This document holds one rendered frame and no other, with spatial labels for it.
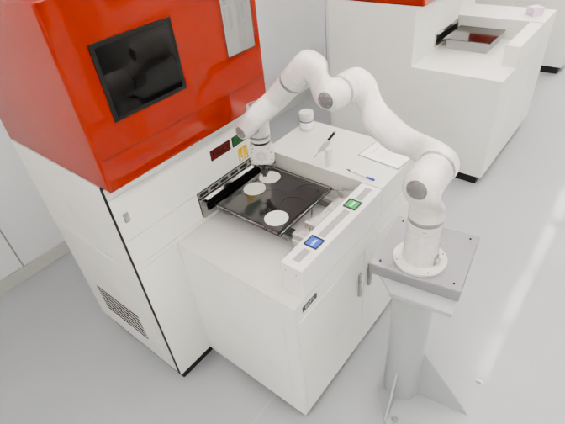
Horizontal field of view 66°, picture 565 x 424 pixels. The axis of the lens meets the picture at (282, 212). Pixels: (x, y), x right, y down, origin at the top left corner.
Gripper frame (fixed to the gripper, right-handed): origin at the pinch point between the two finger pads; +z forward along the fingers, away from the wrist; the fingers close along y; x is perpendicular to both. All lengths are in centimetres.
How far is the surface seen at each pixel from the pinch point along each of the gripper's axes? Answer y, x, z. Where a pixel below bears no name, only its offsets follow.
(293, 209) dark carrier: 12.9, -16.3, 8.7
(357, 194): 39.5, -15.0, 2.3
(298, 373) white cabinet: 15, -62, 57
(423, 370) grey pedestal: 69, -48, 76
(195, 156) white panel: -25.4, -10.5, -15.1
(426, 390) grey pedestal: 72, -49, 91
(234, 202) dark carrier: -12.8, -10.1, 9.0
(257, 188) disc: -4.0, -0.6, 8.9
